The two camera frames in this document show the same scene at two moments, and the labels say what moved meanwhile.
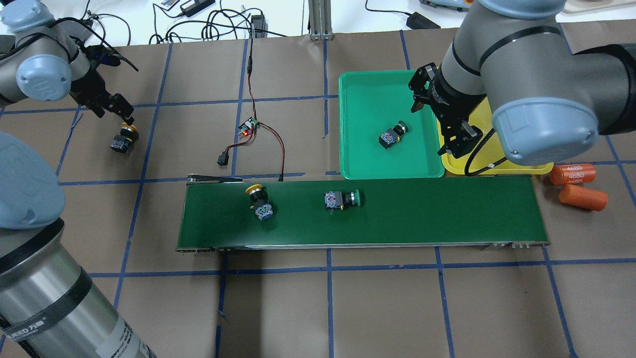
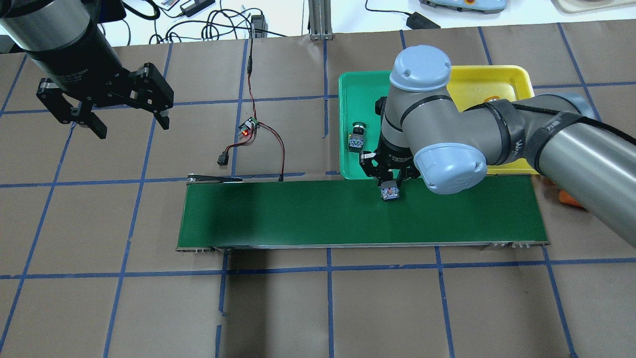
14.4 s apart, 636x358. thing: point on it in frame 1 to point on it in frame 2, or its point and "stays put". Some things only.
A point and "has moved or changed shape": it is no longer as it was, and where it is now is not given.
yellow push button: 261,205 has moved or changed shape
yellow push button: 125,141 to 389,190
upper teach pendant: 460,5 stays put
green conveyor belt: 393,212 stays put
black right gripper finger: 458,140 to 408,172
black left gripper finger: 98,110 to 51,96
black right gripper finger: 417,85 to 369,161
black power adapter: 417,21 stays put
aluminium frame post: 320,20 stays put
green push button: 339,200 to 356,139
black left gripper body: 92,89 to 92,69
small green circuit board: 246,127 stays put
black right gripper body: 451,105 to 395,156
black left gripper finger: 117,104 to 149,91
